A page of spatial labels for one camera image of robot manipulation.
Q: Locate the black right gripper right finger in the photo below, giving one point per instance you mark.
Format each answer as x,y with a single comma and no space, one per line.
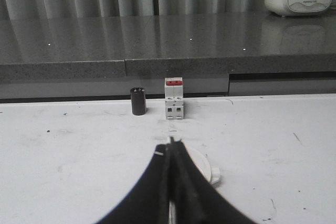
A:
218,209

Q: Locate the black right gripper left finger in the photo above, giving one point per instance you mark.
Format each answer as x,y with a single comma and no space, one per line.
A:
148,200

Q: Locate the white pipe clamp half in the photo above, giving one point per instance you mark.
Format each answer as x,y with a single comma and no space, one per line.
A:
203,165

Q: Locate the dark brown cylindrical capacitor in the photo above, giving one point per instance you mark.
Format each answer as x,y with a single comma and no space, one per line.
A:
138,100

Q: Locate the grey stone countertop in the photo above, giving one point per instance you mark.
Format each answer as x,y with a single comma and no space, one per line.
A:
159,46

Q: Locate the white circuit breaker red switch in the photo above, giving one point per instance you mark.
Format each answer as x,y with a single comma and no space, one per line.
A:
174,101

